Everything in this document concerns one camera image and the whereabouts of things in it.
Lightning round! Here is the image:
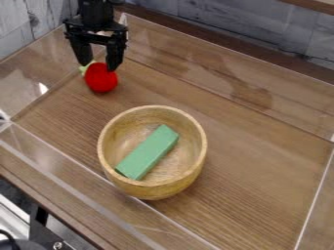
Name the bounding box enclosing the black cable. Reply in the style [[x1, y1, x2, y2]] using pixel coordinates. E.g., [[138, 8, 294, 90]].
[[0, 228, 24, 250]]

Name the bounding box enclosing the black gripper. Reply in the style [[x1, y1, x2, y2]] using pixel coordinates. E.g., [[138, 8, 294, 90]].
[[64, 16, 129, 71]]

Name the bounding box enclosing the black table frame bracket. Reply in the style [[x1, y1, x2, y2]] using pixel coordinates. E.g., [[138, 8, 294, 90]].
[[28, 203, 102, 250]]

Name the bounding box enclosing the red plush strawberry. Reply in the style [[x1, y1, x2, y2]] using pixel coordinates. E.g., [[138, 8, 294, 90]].
[[79, 61, 119, 93]]

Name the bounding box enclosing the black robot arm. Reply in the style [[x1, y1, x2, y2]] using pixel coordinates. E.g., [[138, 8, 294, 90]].
[[64, 0, 129, 71]]

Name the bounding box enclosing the wooden bowl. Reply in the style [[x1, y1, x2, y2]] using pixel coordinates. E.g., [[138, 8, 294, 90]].
[[96, 105, 207, 200]]

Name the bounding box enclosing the clear acrylic tray wall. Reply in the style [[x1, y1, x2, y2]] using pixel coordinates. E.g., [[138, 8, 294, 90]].
[[0, 111, 219, 250]]

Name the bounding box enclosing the green rectangular block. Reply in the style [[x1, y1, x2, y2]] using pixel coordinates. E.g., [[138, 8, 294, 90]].
[[115, 125, 179, 181]]

